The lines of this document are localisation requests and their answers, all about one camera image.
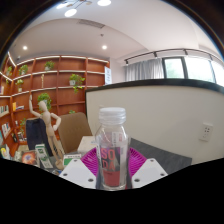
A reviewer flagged white wall socket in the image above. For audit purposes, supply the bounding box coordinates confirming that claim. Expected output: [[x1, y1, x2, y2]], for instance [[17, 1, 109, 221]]
[[199, 122, 214, 143]]

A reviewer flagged branched ceiling lamp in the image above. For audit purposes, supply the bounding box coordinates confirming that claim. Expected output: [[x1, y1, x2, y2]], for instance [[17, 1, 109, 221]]
[[55, 0, 113, 18]]

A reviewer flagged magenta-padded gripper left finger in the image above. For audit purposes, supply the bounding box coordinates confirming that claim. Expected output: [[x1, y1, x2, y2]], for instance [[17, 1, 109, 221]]
[[59, 147, 100, 190]]

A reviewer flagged wooden artist mannequin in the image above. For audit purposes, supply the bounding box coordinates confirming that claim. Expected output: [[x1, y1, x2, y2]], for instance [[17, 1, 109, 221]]
[[28, 94, 65, 171]]

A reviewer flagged grey curtain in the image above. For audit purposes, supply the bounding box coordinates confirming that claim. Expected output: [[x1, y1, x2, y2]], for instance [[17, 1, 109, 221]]
[[124, 58, 165, 83]]

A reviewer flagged clear plastic drink bottle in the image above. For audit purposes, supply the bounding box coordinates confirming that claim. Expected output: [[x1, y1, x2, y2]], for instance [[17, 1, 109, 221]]
[[94, 106, 130, 192]]

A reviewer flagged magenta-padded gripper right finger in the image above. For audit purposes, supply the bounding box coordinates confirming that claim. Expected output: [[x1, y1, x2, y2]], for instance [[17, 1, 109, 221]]
[[126, 147, 169, 190]]

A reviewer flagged orange wooden shelf unit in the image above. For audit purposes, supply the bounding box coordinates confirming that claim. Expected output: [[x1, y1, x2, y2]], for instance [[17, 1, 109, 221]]
[[0, 54, 111, 158]]

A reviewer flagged black curtain rail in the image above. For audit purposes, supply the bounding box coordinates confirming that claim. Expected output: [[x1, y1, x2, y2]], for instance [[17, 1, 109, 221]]
[[123, 48, 221, 65]]

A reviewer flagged window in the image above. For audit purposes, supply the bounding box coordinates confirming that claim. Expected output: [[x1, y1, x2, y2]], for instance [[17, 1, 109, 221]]
[[162, 55, 224, 86]]

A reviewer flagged ceiling air vent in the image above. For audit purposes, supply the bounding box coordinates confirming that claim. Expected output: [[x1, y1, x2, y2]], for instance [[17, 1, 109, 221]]
[[77, 18, 106, 29]]

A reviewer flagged dark blue chair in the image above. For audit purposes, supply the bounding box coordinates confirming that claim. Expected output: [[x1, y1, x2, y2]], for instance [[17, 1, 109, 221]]
[[25, 117, 54, 157]]

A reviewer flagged white wall poster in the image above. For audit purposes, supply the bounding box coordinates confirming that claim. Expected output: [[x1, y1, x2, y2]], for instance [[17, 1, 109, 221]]
[[104, 65, 113, 86]]

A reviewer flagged small green white box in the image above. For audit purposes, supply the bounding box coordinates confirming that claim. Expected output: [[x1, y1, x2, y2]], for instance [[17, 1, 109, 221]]
[[62, 153, 83, 168]]

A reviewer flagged tall green white carton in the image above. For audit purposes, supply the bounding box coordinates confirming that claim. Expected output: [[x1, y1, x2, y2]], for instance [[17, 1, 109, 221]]
[[34, 143, 54, 170]]

